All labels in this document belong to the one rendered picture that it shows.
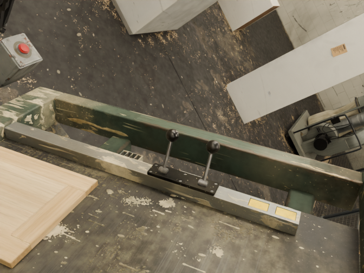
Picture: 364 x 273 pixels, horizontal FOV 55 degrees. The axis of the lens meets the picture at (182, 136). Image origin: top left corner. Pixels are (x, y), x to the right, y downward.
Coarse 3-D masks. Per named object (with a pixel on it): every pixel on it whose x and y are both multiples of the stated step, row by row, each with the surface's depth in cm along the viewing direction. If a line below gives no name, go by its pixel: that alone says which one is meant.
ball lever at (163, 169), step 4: (168, 132) 96; (172, 132) 96; (176, 132) 96; (168, 136) 96; (172, 136) 95; (176, 136) 96; (168, 140) 97; (172, 140) 96; (176, 140) 97; (168, 144) 97; (168, 148) 97; (168, 152) 97; (168, 156) 97; (164, 160) 98; (164, 164) 97; (160, 168) 97; (164, 168) 97; (160, 172) 97; (164, 172) 97
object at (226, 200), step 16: (16, 128) 114; (32, 128) 115; (32, 144) 112; (48, 144) 109; (64, 144) 108; (80, 144) 108; (80, 160) 106; (96, 160) 103; (112, 160) 102; (128, 160) 103; (128, 176) 101; (144, 176) 98; (176, 192) 96; (192, 192) 94; (224, 192) 93; (224, 208) 92; (240, 208) 90; (256, 208) 89; (272, 208) 89; (288, 208) 89; (272, 224) 88; (288, 224) 86
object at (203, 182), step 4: (212, 140) 93; (208, 144) 92; (212, 144) 92; (216, 144) 92; (208, 148) 92; (212, 148) 92; (216, 148) 92; (212, 152) 92; (216, 152) 93; (208, 160) 93; (208, 164) 93; (208, 168) 94; (204, 172) 94; (204, 176) 94; (200, 180) 94; (204, 180) 94; (200, 184) 93; (204, 184) 93
